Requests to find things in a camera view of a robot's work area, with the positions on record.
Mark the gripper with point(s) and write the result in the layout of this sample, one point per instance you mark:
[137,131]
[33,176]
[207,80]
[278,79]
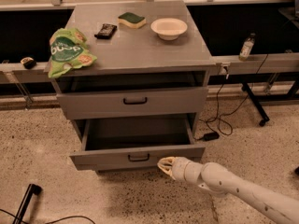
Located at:
[180,168]

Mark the grey drawer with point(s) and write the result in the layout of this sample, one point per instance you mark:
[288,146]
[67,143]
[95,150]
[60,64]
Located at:
[135,142]
[112,104]

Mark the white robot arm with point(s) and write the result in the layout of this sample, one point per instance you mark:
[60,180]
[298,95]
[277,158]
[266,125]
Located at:
[217,180]

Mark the grey drawer cabinet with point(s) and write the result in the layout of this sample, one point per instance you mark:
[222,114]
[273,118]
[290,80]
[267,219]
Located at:
[136,59]

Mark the black power adapter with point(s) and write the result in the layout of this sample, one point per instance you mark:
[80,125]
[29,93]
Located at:
[211,136]

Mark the black wheeled table leg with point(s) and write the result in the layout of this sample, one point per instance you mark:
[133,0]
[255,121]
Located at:
[264,117]

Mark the white bowl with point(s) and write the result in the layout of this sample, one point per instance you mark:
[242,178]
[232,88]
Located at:
[169,28]

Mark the black stand leg left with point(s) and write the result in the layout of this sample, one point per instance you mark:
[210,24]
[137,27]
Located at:
[32,190]

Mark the dark snack bar wrapper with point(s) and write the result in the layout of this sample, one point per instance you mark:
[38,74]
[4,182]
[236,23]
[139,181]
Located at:
[106,32]

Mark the clear plastic bottle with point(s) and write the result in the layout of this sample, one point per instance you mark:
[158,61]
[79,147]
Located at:
[247,47]

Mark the green yellow sponge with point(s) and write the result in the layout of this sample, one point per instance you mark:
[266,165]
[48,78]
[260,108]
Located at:
[132,20]

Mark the green chip bag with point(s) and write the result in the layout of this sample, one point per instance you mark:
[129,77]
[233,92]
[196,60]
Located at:
[68,51]

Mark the small black yellow object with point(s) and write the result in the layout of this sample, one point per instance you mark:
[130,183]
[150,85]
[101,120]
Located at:
[28,62]

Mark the grey side rail bench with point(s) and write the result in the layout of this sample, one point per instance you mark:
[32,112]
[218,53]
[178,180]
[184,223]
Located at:
[34,75]

